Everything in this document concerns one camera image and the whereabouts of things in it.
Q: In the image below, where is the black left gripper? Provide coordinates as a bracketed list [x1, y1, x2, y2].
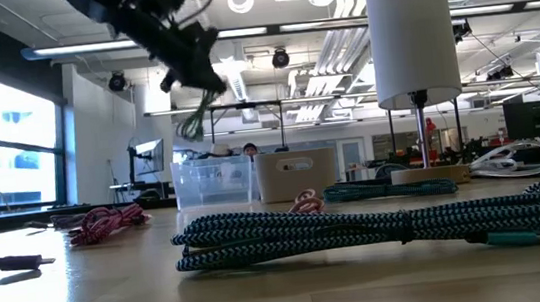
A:
[106, 0, 230, 106]

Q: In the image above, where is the green braided cable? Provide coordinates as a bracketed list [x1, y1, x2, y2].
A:
[171, 86, 225, 145]

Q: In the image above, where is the red braided cable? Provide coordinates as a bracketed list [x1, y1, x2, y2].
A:
[65, 200, 154, 248]

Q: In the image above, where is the purple braided cable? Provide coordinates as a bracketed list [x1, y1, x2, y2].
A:
[25, 210, 89, 234]
[0, 250, 57, 275]

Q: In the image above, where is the teal braided cable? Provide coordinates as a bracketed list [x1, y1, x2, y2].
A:
[168, 179, 540, 284]
[322, 171, 461, 209]

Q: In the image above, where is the black ceiling spotlight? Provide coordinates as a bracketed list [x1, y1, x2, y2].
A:
[106, 70, 129, 94]
[269, 46, 292, 70]

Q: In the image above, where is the person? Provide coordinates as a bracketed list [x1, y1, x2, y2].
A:
[241, 140, 261, 161]

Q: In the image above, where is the computer monitor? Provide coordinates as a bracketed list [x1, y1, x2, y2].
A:
[501, 100, 540, 143]
[126, 137, 169, 185]

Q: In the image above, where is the clear plastic bin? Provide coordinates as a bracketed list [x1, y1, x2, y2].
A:
[169, 152, 257, 212]

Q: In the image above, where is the beige plastic bin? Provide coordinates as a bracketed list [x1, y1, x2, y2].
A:
[252, 145, 340, 206]

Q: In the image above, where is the white shade table lamp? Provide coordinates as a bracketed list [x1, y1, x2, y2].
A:
[365, 0, 473, 193]

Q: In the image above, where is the black metal stand frame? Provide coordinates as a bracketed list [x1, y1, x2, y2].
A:
[207, 97, 289, 158]

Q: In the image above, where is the white lamp power cord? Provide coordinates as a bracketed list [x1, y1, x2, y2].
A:
[468, 138, 540, 184]

